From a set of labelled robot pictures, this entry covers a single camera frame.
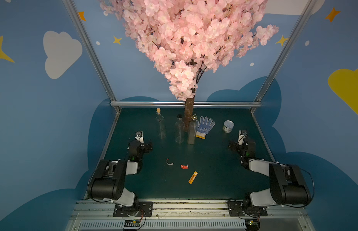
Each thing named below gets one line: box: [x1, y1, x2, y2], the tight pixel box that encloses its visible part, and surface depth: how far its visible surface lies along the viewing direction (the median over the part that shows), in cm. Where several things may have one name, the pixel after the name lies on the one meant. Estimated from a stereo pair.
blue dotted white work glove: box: [195, 115, 216, 140], surface depth 113 cm
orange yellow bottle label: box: [188, 170, 199, 185], surface depth 88 cm
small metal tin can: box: [222, 119, 235, 134], surface depth 107 cm
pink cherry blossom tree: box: [100, 0, 280, 129], surface depth 49 cm
